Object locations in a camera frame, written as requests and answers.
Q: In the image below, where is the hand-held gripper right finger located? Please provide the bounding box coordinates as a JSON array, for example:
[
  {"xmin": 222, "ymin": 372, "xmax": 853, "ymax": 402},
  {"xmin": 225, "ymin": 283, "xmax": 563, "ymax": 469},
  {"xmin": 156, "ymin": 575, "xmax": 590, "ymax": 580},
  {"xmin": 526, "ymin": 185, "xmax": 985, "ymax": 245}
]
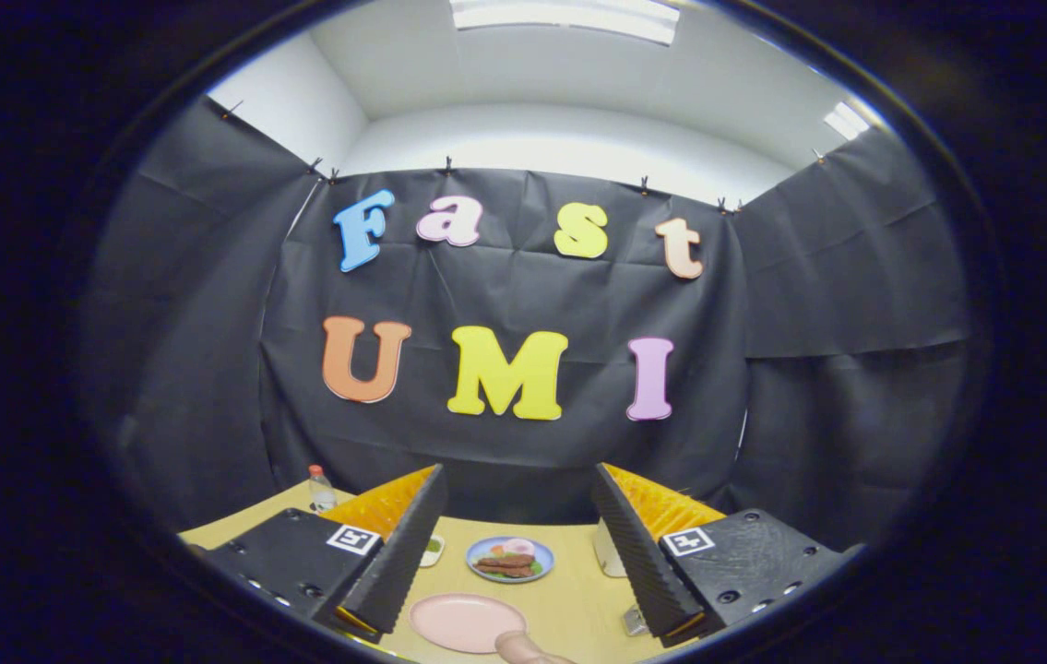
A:
[{"xmin": 590, "ymin": 463, "xmax": 865, "ymax": 648}]

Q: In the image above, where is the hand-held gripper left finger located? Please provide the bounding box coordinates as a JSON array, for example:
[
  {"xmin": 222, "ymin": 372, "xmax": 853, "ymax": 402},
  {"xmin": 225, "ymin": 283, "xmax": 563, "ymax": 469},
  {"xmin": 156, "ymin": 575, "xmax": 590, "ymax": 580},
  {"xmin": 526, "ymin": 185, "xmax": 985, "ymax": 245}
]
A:
[{"xmin": 200, "ymin": 464, "xmax": 450, "ymax": 645}]

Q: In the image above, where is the white toaster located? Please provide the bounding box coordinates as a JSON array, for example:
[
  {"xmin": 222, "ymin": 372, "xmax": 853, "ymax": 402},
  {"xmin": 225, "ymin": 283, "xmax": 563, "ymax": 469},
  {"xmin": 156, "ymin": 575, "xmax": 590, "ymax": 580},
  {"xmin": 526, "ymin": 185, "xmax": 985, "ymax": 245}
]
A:
[{"xmin": 593, "ymin": 518, "xmax": 627, "ymax": 578}]

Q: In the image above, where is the pink plate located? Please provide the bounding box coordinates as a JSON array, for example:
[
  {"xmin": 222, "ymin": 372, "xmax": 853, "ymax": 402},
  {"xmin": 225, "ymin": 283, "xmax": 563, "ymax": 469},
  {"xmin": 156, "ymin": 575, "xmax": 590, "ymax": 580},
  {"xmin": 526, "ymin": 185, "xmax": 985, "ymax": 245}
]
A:
[{"xmin": 409, "ymin": 593, "xmax": 529, "ymax": 655}]

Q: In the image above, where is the blue plate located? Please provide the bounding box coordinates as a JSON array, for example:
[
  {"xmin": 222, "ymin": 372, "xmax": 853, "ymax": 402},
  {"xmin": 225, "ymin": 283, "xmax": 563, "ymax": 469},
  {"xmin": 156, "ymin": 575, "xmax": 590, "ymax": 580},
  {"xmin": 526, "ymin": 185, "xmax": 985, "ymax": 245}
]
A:
[{"xmin": 466, "ymin": 536, "xmax": 555, "ymax": 585}]

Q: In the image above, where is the clear water bottle red label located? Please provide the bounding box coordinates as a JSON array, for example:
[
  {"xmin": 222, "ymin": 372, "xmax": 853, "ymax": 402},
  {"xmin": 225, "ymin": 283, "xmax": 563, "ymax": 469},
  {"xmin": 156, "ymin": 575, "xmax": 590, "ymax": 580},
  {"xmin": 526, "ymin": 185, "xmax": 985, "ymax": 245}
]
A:
[{"xmin": 307, "ymin": 464, "xmax": 338, "ymax": 513}]

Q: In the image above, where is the small ceiling light panel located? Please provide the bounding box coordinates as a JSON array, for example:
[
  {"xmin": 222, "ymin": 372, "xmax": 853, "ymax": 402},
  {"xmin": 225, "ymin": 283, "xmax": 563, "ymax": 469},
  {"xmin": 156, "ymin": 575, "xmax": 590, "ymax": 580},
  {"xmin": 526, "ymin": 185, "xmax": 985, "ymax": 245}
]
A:
[{"xmin": 823, "ymin": 101, "xmax": 870, "ymax": 141}]

